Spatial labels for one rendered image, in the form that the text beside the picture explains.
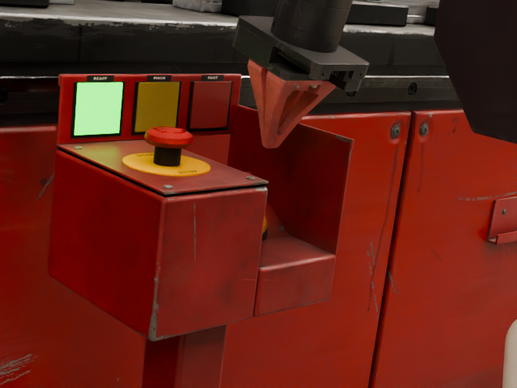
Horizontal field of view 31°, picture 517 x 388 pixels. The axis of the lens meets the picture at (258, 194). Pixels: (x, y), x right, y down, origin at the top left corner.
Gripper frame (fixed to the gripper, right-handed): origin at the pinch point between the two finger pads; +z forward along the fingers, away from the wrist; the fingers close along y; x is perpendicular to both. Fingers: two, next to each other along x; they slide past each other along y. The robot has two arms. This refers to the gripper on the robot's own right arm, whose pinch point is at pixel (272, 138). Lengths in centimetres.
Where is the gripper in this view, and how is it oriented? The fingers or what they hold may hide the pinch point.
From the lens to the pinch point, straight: 80.8
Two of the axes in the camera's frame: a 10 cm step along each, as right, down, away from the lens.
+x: -7.3, 0.9, -6.8
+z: -2.7, 8.7, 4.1
